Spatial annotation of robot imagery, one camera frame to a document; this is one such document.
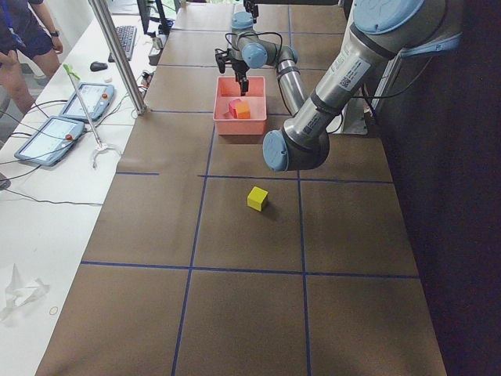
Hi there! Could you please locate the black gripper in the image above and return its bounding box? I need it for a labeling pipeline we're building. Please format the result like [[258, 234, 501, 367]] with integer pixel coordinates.
[[214, 49, 249, 96], [243, 0, 259, 22]]

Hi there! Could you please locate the orange foam cube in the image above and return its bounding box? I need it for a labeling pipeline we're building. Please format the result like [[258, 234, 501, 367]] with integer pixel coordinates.
[[237, 101, 251, 119]]

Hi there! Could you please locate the red foam cube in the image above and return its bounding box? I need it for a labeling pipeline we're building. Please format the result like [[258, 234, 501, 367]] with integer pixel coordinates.
[[228, 98, 243, 118]]

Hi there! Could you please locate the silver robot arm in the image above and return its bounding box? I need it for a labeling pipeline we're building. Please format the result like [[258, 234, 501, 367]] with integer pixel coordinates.
[[214, 1, 464, 172]]

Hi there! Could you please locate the pink plastic bin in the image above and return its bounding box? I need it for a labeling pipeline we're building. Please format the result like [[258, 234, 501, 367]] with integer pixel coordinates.
[[213, 76, 268, 136]]

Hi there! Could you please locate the yellow-green foam cube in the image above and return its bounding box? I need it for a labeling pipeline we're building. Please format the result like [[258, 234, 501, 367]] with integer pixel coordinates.
[[247, 186, 269, 212]]

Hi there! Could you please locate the black keyboard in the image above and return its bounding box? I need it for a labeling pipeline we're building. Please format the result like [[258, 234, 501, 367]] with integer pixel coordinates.
[[115, 25, 137, 61]]

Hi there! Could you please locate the upper teach pendant tablet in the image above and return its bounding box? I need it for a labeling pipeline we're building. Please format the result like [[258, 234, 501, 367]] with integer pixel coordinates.
[[59, 82, 115, 122]]

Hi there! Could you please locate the teach pendant tablet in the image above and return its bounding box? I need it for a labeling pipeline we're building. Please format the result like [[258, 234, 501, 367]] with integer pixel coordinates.
[[14, 116, 85, 166], [59, 82, 115, 122]]

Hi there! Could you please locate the black computer mouse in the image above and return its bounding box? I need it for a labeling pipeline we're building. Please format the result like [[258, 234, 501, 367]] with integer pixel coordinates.
[[89, 61, 108, 72]]

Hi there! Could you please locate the grabber stick tool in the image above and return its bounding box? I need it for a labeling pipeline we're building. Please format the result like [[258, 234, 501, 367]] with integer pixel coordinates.
[[60, 63, 122, 169]]

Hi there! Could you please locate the lower teach pendant tablet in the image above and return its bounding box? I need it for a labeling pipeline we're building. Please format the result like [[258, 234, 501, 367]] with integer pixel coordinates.
[[14, 116, 85, 166]]

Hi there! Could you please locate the person in dark shorts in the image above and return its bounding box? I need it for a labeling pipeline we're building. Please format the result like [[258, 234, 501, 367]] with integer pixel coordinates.
[[1, 0, 63, 114]]

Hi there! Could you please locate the crumpled white paper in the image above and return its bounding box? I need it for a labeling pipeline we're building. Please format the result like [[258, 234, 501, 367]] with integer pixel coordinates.
[[1, 264, 50, 322]]

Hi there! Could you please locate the aluminium frame post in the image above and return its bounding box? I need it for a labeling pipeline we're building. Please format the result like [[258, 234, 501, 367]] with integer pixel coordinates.
[[88, 0, 146, 116]]

